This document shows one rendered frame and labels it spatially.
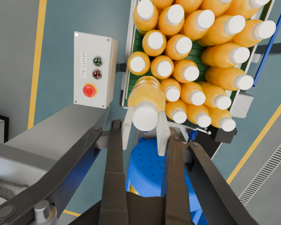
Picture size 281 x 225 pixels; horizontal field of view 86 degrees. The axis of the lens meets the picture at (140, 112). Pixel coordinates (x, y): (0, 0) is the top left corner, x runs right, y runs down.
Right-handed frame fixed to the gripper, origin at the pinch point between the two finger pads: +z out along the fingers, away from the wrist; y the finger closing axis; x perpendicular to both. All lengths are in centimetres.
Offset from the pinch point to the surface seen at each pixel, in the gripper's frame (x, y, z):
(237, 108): -6, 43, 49
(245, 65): 11, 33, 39
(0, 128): -87, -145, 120
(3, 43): -1, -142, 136
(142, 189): -26.7, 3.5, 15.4
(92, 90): -2.8, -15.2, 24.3
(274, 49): 19, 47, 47
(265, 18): 26, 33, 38
